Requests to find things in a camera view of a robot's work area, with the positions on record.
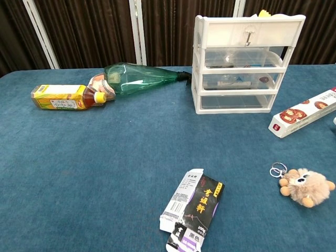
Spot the fluffy plush keychain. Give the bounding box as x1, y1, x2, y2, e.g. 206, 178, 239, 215
269, 162, 336, 208

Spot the white plastic drawer unit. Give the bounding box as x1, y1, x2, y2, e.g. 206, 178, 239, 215
191, 14, 307, 115

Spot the clear adhesive metal hook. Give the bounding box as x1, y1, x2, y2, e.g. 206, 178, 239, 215
243, 28, 257, 47

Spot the green plastic spray bottle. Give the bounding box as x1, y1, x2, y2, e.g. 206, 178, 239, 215
103, 62, 194, 96

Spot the clear plastic drawer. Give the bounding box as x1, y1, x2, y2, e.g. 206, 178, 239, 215
203, 72, 280, 90
201, 93, 276, 110
204, 46, 284, 69

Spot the patterned beige cloth pouch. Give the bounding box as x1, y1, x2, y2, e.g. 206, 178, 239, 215
87, 73, 116, 102

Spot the flattened black ink carton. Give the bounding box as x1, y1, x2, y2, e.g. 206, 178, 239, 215
159, 169, 225, 252

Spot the yellow label tea bottle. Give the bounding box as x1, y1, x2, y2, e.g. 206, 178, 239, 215
30, 83, 108, 110

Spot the long white red-print box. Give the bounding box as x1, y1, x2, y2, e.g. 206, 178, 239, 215
268, 87, 336, 139

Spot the white screen frame post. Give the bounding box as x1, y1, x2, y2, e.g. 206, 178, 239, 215
128, 0, 147, 66
22, 0, 60, 70
233, 0, 246, 17

